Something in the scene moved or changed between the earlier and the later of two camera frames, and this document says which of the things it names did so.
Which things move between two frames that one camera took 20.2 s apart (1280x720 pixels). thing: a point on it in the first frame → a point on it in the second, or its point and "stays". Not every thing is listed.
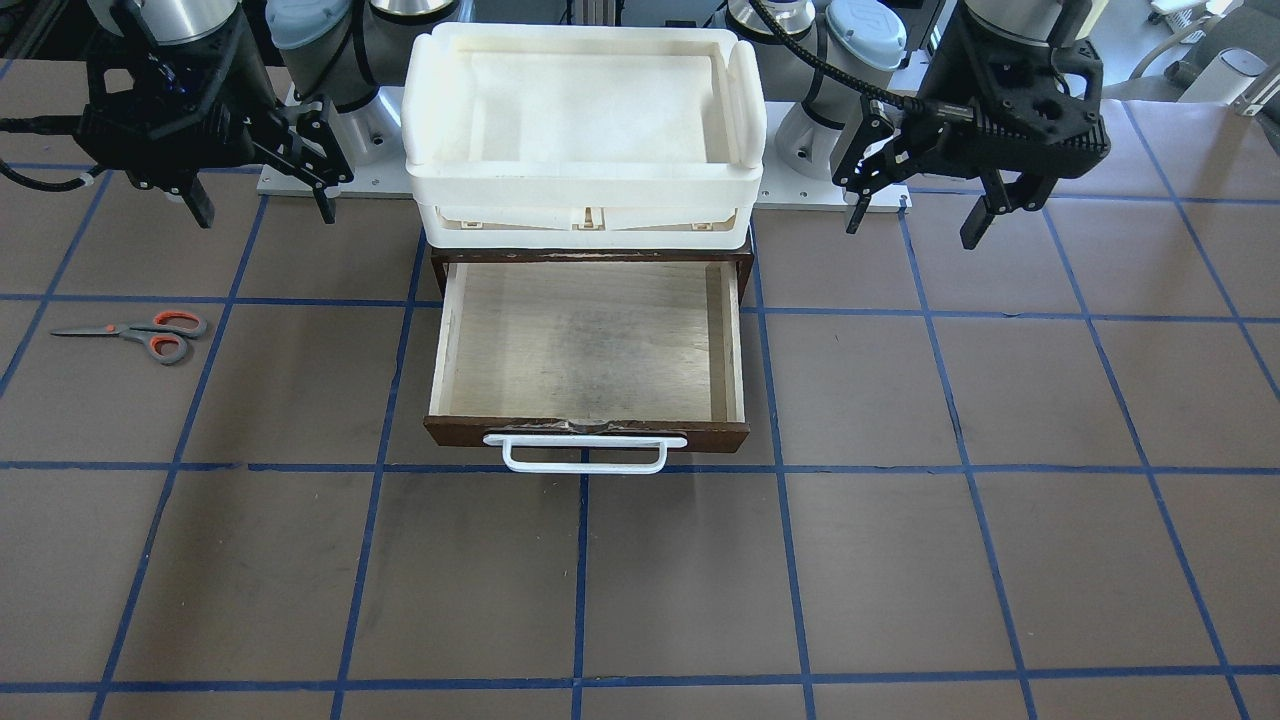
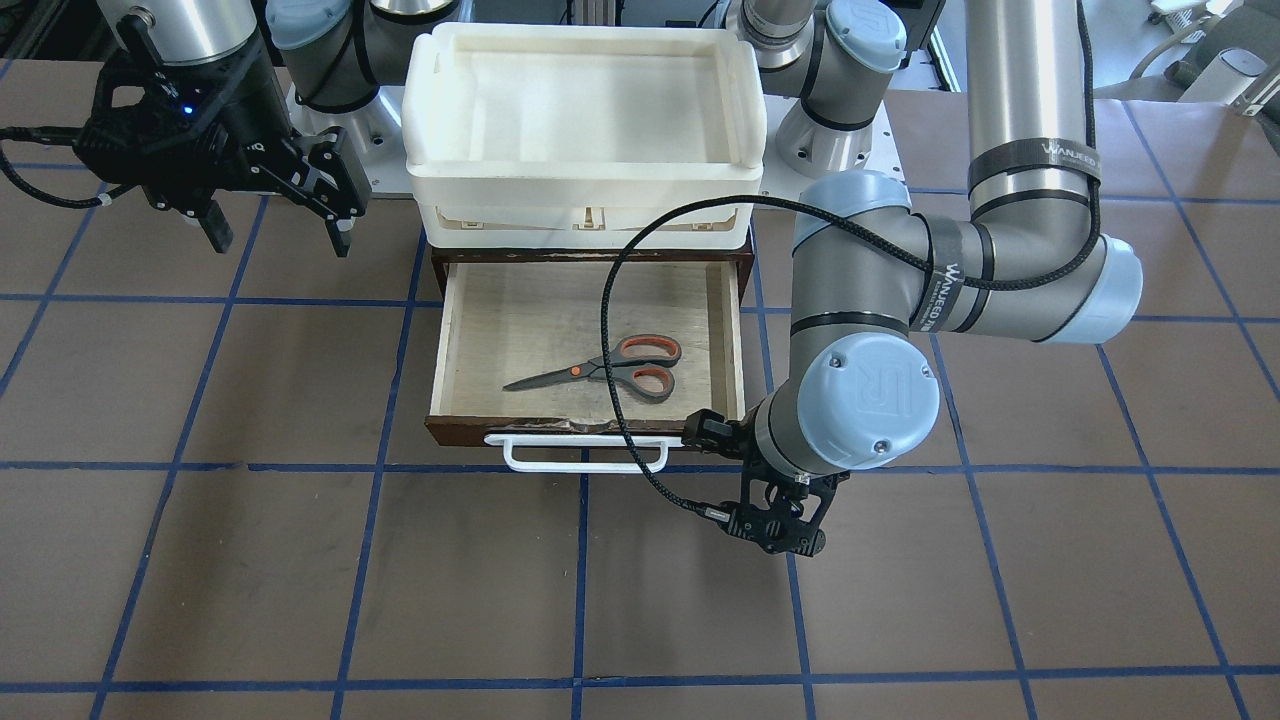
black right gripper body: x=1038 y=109 → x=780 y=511
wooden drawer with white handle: x=592 y=368 stays
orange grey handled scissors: x=164 y=334 → x=643 y=361
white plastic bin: x=583 y=136 stays
